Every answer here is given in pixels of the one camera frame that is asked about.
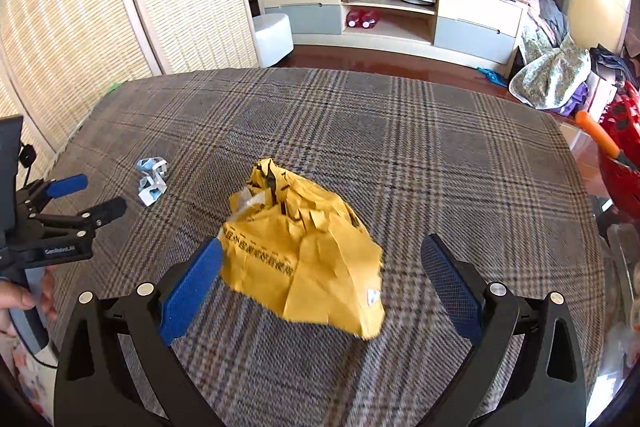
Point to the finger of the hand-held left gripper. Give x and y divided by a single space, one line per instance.
70 184
107 209

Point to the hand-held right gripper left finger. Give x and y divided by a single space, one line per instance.
192 287

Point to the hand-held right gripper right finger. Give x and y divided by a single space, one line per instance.
450 282

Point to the blue white wrapper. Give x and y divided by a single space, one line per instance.
150 192

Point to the yellow envelope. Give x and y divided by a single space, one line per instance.
310 257

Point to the person's left hand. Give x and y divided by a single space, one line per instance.
15 294

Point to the grey plaid tablecloth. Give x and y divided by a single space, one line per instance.
425 157

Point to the woven folding screen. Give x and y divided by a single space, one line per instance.
75 7

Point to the red perforated basket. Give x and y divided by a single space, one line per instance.
612 184

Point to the blue item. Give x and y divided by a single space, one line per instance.
492 77

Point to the green floral cloth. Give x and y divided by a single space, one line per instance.
550 72

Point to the white round stool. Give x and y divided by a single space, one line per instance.
272 37

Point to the red bottle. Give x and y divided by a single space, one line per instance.
372 20
355 19

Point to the dark folded clothing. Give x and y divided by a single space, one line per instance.
612 62

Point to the pile of grey clothes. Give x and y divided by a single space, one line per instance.
542 7

